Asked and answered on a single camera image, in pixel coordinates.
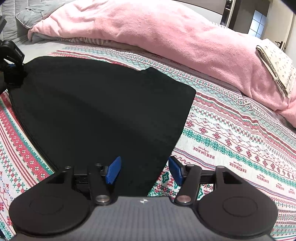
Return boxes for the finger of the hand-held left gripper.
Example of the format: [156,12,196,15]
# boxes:
[3,63,28,88]

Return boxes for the patterned red green bed sheet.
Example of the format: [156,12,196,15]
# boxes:
[0,44,296,240]

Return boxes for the glass panel door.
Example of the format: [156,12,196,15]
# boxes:
[248,9,266,39]

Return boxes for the folded beige floral cloth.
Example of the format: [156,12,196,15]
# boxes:
[255,38,296,98]

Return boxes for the pink fleece blanket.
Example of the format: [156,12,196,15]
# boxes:
[27,0,296,128]

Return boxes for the black pants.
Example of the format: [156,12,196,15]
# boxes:
[6,56,197,197]

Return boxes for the white door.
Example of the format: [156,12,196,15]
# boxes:
[273,35,289,52]

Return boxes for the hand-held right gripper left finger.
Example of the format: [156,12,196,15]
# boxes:
[46,156,122,206]

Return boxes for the grey quilted cushion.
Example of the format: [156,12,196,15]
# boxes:
[0,0,72,44]

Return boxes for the striped pillow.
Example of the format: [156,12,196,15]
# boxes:
[67,36,141,51]

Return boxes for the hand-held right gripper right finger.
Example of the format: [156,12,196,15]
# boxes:
[168,156,241,206]

